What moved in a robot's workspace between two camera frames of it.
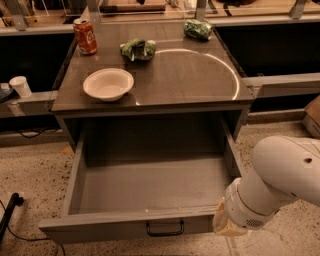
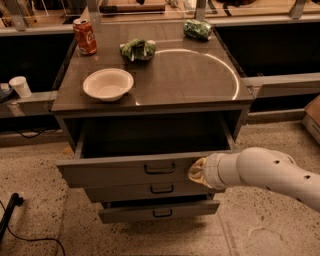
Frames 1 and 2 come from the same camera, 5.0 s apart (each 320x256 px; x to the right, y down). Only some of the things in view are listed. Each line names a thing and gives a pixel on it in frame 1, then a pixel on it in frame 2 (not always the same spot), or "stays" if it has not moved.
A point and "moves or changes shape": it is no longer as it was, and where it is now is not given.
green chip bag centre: x=138 y=49 stays
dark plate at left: x=6 y=94 stays
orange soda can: x=86 y=39 stays
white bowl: x=108 y=84 stays
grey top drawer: x=143 y=178 moves or changes shape
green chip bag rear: x=198 y=29 stays
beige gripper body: x=240 y=210 to x=210 y=171
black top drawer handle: x=165 y=234 to x=160 y=171
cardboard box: x=311 y=118 stays
